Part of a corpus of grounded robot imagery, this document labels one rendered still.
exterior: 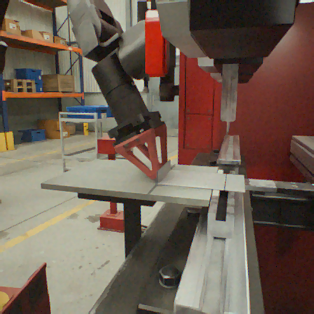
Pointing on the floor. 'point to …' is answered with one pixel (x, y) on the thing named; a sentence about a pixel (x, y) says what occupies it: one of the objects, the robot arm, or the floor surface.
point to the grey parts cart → (85, 149)
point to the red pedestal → (104, 144)
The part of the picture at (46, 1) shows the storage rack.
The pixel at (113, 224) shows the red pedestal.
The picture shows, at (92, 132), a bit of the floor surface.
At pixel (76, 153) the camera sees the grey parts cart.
